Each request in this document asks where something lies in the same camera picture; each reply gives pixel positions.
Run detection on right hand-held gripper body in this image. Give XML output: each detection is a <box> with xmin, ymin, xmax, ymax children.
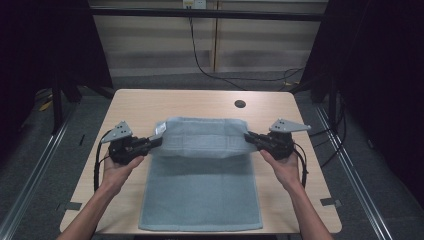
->
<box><xmin>263</xmin><ymin>118</ymin><xmax>312</xmax><ymax>161</ymax></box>

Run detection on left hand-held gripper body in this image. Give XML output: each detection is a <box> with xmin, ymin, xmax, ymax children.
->
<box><xmin>100</xmin><ymin>120</ymin><xmax>152</xmax><ymax>166</ymax></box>

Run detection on light blue-grey towel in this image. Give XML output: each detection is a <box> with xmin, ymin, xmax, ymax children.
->
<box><xmin>138</xmin><ymin>116</ymin><xmax>264</xmax><ymax>233</ymax></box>

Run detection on person's left hand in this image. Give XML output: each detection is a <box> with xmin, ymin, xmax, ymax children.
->
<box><xmin>100</xmin><ymin>151</ymin><xmax>145</xmax><ymax>197</ymax></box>

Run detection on person's right hand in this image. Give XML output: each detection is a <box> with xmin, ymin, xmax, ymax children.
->
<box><xmin>259</xmin><ymin>148</ymin><xmax>302</xmax><ymax>194</ymax></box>

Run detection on grey tape piece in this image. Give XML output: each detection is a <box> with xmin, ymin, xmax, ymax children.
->
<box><xmin>64</xmin><ymin>201</ymin><xmax>83</xmax><ymax>212</ymax></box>
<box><xmin>319</xmin><ymin>197</ymin><xmax>343</xmax><ymax>208</ymax></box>

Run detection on black metal stand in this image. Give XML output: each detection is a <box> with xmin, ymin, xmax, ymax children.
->
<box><xmin>50</xmin><ymin>84</ymin><xmax>65</xmax><ymax>135</ymax></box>

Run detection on yellow object on floor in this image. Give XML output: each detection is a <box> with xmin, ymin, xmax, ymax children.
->
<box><xmin>37</xmin><ymin>99</ymin><xmax>54</xmax><ymax>113</ymax></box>

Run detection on black curtain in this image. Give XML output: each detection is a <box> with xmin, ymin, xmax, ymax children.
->
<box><xmin>299</xmin><ymin>0</ymin><xmax>424</xmax><ymax>209</ymax></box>
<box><xmin>0</xmin><ymin>0</ymin><xmax>114</xmax><ymax>161</ymax></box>

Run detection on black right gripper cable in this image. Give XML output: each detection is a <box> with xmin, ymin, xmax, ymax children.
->
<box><xmin>292</xmin><ymin>142</ymin><xmax>309</xmax><ymax>189</ymax></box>

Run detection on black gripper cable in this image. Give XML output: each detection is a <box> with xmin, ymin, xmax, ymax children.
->
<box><xmin>292</xmin><ymin>142</ymin><xmax>309</xmax><ymax>189</ymax></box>
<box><xmin>93</xmin><ymin>129</ymin><xmax>114</xmax><ymax>193</ymax></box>

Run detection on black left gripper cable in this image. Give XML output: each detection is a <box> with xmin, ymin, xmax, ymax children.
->
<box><xmin>93</xmin><ymin>129</ymin><xmax>114</xmax><ymax>193</ymax></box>

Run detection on black floor cables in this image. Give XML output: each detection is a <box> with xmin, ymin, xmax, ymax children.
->
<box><xmin>308</xmin><ymin>96</ymin><xmax>348</xmax><ymax>169</ymax></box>

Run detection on metal floor rail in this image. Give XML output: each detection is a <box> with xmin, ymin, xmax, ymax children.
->
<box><xmin>313</xmin><ymin>103</ymin><xmax>396</xmax><ymax>240</ymax></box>
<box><xmin>0</xmin><ymin>104</ymin><xmax>77</xmax><ymax>240</ymax></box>

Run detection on long black wall cable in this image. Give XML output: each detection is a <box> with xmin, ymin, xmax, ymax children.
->
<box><xmin>187</xmin><ymin>16</ymin><xmax>305</xmax><ymax>92</ymax></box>

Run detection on black horizontal frame bar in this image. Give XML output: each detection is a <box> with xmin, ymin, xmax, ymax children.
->
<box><xmin>89</xmin><ymin>7</ymin><xmax>330</xmax><ymax>22</ymax></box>

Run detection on white wall power outlet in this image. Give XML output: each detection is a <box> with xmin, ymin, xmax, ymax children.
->
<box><xmin>182</xmin><ymin>0</ymin><xmax>208</xmax><ymax>10</ymax></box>

